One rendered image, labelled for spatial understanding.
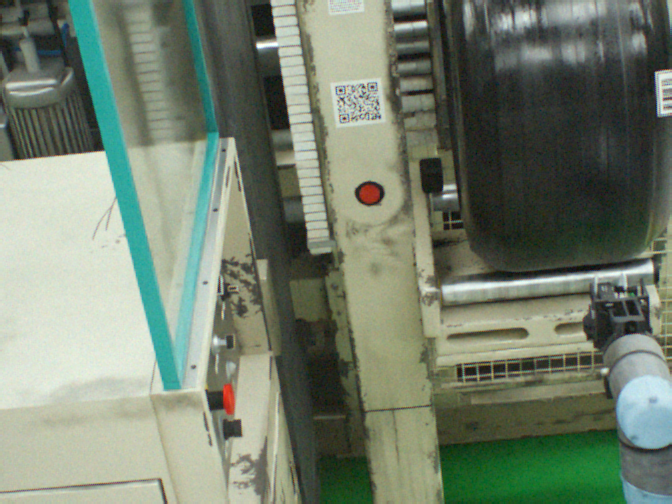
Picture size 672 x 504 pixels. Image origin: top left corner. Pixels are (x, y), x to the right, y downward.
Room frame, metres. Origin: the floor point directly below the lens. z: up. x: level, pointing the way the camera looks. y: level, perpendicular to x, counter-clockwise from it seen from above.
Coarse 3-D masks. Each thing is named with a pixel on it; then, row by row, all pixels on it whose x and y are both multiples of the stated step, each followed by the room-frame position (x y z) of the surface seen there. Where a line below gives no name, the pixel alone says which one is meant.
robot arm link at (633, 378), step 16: (640, 352) 1.28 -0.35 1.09; (624, 368) 1.26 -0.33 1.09; (640, 368) 1.25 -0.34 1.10; (656, 368) 1.24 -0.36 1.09; (624, 384) 1.23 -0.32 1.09; (640, 384) 1.21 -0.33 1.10; (656, 384) 1.21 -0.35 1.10; (624, 400) 1.21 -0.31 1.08; (640, 400) 1.19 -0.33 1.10; (656, 400) 1.18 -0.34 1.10; (624, 416) 1.19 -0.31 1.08; (640, 416) 1.18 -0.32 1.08; (656, 416) 1.18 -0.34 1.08; (624, 432) 1.18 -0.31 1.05; (640, 432) 1.17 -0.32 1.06; (656, 432) 1.17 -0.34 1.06; (640, 448) 1.19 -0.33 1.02; (656, 448) 1.17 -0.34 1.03
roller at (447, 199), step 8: (440, 192) 2.00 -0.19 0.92; (448, 192) 2.00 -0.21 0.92; (456, 192) 1.99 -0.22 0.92; (432, 200) 2.00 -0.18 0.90; (440, 200) 1.99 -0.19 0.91; (448, 200) 1.99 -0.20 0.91; (456, 200) 1.99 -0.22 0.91; (440, 208) 1.99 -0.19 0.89; (448, 208) 1.99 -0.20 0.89; (456, 208) 1.99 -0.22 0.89
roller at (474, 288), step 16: (496, 272) 1.73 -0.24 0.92; (512, 272) 1.72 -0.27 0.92; (528, 272) 1.72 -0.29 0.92; (544, 272) 1.71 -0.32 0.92; (560, 272) 1.71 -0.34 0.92; (576, 272) 1.70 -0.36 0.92; (592, 272) 1.70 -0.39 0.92; (608, 272) 1.70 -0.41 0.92; (624, 272) 1.69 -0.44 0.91; (640, 272) 1.69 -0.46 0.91; (656, 272) 1.69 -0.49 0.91; (448, 288) 1.72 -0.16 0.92; (464, 288) 1.71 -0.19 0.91; (480, 288) 1.71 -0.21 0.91; (496, 288) 1.71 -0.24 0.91; (512, 288) 1.70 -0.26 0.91; (528, 288) 1.70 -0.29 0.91; (544, 288) 1.70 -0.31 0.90; (560, 288) 1.70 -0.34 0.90; (576, 288) 1.69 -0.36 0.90; (448, 304) 1.71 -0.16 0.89
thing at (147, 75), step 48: (96, 0) 1.16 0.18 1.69; (144, 0) 1.38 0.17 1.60; (192, 0) 1.65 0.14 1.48; (96, 48) 1.11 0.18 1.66; (144, 48) 1.33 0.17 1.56; (192, 48) 1.62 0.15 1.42; (96, 96) 1.11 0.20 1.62; (144, 96) 1.27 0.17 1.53; (192, 96) 1.55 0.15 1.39; (144, 144) 1.23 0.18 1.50; (192, 144) 1.48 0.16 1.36; (144, 192) 1.18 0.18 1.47; (192, 192) 1.42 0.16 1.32; (144, 240) 1.11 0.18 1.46; (192, 240) 1.36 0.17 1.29; (144, 288) 1.11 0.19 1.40; (192, 288) 1.28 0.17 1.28
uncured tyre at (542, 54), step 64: (448, 0) 1.75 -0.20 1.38; (512, 0) 1.68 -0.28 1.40; (576, 0) 1.66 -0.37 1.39; (640, 0) 1.65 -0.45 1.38; (448, 64) 2.06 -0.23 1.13; (512, 64) 1.62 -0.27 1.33; (576, 64) 1.61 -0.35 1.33; (640, 64) 1.60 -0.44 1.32; (512, 128) 1.59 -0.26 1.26; (576, 128) 1.58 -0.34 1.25; (640, 128) 1.57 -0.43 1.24; (512, 192) 1.58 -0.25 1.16; (576, 192) 1.57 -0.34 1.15; (640, 192) 1.56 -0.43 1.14; (512, 256) 1.62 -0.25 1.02; (576, 256) 1.62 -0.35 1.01
